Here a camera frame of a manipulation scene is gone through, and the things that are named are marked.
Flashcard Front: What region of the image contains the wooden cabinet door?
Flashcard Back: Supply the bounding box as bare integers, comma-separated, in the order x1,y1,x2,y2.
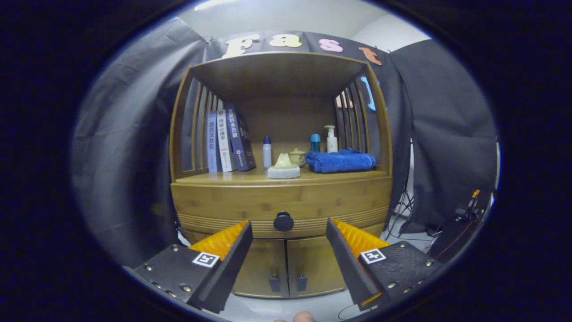
286,236,353,298
230,238,290,299

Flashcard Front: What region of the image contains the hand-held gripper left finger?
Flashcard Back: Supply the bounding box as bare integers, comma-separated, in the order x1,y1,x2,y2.
123,220,253,314

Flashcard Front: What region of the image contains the dark blue book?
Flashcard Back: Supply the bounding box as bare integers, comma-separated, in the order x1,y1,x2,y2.
224,105,257,172

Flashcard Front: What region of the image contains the white pump bottle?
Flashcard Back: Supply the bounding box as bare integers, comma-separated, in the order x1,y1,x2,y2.
324,125,339,153

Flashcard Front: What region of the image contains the white book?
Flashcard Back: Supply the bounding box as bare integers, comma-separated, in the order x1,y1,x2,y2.
216,109,238,173

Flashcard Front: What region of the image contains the pale green handled scrub brush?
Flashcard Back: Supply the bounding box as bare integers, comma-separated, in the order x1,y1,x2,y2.
267,153,301,179

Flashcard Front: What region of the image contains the light blue book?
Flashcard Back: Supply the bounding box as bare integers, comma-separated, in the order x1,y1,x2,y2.
207,111,220,174

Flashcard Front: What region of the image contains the blue folded towel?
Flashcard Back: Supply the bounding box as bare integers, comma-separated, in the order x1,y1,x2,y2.
305,148,377,174

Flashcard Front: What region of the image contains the black device with orange part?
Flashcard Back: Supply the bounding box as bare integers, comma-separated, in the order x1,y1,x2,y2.
451,189,485,224

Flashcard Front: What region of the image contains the wooden cabinet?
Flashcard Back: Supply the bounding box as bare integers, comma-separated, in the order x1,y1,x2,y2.
169,51,394,299

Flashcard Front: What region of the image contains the black backdrop cloth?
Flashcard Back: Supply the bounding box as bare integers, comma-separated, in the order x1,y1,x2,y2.
71,18,499,269

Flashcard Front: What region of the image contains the wooden drawer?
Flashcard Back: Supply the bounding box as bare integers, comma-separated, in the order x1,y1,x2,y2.
171,175,393,239

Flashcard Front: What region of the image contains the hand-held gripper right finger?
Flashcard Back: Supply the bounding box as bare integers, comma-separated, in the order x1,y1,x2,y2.
326,218,443,312

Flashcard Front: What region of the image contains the black round drawer knob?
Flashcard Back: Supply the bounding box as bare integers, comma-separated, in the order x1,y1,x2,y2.
273,211,295,232

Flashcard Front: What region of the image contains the wooden countertop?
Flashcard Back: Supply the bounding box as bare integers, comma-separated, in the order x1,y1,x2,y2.
174,163,389,186

